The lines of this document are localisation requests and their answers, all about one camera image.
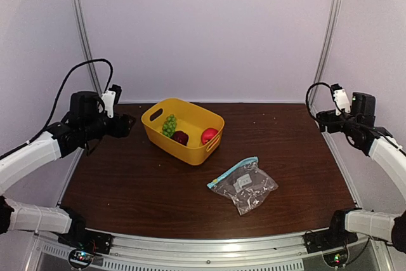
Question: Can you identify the circuit board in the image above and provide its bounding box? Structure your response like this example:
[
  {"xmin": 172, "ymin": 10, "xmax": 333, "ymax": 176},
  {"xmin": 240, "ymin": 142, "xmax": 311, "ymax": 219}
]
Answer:
[
  {"xmin": 68, "ymin": 249, "xmax": 95, "ymax": 268},
  {"xmin": 323, "ymin": 250, "xmax": 348, "ymax": 268}
]

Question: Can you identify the right aluminium frame post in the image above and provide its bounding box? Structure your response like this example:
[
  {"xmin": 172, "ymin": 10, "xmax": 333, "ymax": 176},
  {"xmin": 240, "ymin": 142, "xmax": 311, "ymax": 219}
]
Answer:
[{"xmin": 309, "ymin": 0, "xmax": 346, "ymax": 107}]

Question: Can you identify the clear zip top bag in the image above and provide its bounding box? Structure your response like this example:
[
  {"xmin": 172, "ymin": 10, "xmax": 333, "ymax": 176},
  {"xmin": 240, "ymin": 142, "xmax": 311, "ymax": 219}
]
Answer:
[{"xmin": 207, "ymin": 157, "xmax": 278, "ymax": 216}]

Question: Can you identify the left aluminium frame post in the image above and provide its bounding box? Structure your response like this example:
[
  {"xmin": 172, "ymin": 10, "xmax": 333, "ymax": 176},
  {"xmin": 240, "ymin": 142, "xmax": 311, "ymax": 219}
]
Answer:
[{"xmin": 72, "ymin": 0, "xmax": 102, "ymax": 94}]

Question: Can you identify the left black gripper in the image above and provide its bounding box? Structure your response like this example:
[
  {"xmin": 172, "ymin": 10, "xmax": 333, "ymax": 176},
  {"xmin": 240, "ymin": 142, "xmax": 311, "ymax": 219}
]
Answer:
[{"xmin": 82, "ymin": 112, "xmax": 136, "ymax": 142}]

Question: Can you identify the dark red plastic apple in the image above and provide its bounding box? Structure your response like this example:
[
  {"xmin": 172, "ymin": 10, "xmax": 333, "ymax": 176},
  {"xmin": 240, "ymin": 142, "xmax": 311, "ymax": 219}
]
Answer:
[{"xmin": 171, "ymin": 131, "xmax": 189, "ymax": 146}]

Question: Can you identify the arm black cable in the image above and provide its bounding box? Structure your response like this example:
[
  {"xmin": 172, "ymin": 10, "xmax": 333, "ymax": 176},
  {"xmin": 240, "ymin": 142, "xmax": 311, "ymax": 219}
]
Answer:
[
  {"xmin": 43, "ymin": 58, "xmax": 114, "ymax": 132},
  {"xmin": 305, "ymin": 82, "xmax": 356, "ymax": 147}
]

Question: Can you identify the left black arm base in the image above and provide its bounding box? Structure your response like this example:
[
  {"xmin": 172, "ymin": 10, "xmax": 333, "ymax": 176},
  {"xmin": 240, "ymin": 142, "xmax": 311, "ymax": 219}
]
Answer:
[{"xmin": 56, "ymin": 207, "xmax": 113, "ymax": 254}]

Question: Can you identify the front aluminium rail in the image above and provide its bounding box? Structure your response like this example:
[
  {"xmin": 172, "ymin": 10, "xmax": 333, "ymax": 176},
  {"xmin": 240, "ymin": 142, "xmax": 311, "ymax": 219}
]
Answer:
[{"xmin": 23, "ymin": 229, "xmax": 394, "ymax": 271}]

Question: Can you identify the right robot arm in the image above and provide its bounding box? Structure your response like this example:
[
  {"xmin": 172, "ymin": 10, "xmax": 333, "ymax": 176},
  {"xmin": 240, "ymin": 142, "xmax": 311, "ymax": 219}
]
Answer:
[{"xmin": 315, "ymin": 88, "xmax": 405, "ymax": 253}]

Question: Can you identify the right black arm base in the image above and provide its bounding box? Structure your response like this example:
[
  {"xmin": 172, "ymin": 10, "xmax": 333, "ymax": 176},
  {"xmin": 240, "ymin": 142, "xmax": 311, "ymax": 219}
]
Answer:
[{"xmin": 303, "ymin": 208, "xmax": 360, "ymax": 254}]

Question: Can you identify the left circuit board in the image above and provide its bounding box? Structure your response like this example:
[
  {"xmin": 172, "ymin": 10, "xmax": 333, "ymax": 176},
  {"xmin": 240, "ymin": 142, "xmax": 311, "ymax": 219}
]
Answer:
[{"xmin": 68, "ymin": 249, "xmax": 95, "ymax": 268}]

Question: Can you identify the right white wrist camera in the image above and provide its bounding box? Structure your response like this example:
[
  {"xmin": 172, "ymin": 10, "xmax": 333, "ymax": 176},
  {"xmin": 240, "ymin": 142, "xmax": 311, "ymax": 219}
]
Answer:
[{"xmin": 331, "ymin": 84, "xmax": 351, "ymax": 116}]

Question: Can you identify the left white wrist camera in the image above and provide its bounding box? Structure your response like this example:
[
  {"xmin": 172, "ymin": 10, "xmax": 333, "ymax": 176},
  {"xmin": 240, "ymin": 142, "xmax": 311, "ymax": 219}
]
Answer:
[{"xmin": 99, "ymin": 84, "xmax": 122, "ymax": 119}]

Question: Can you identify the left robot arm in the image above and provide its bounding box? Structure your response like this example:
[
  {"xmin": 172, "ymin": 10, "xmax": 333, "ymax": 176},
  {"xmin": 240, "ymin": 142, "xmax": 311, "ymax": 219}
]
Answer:
[{"xmin": 1, "ymin": 85, "xmax": 136, "ymax": 248}]

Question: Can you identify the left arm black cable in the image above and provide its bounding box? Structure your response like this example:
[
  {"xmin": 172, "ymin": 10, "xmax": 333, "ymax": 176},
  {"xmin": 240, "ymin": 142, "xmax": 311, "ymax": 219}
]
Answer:
[{"xmin": 43, "ymin": 58, "xmax": 114, "ymax": 132}]

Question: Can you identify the green plastic grape bunch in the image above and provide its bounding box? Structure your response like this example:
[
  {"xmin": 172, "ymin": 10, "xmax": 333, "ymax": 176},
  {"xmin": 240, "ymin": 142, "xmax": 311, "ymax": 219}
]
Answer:
[{"xmin": 162, "ymin": 114, "xmax": 177, "ymax": 138}]

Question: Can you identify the aluminium frame post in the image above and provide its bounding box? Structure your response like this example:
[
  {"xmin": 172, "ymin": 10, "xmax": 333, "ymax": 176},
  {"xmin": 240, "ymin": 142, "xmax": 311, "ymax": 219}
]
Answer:
[
  {"xmin": 309, "ymin": 0, "xmax": 346, "ymax": 107},
  {"xmin": 72, "ymin": 0, "xmax": 102, "ymax": 94}
]

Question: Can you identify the right circuit board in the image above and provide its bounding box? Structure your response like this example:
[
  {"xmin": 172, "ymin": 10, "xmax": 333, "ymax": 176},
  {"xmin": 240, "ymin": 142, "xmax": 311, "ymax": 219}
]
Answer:
[{"xmin": 323, "ymin": 250, "xmax": 348, "ymax": 268}]

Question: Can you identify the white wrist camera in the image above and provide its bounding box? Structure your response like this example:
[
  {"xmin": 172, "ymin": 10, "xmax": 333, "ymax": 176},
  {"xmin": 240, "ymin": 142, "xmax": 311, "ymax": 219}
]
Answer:
[
  {"xmin": 99, "ymin": 84, "xmax": 122, "ymax": 119},
  {"xmin": 331, "ymin": 84, "xmax": 351, "ymax": 116}
]

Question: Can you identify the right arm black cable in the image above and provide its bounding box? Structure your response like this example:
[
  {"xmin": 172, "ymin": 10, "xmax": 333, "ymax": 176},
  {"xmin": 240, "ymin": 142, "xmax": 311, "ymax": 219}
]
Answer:
[{"xmin": 305, "ymin": 82, "xmax": 356, "ymax": 147}]

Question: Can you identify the bright red plastic apple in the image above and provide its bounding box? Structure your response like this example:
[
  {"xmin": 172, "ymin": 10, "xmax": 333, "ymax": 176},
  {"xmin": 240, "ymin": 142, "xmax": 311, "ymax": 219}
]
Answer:
[{"xmin": 200, "ymin": 128, "xmax": 218, "ymax": 145}]

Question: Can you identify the yellow plastic basket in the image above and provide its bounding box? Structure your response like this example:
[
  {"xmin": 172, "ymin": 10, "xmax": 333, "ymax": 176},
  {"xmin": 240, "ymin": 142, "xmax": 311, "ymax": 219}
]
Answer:
[{"xmin": 141, "ymin": 98, "xmax": 225, "ymax": 166}]

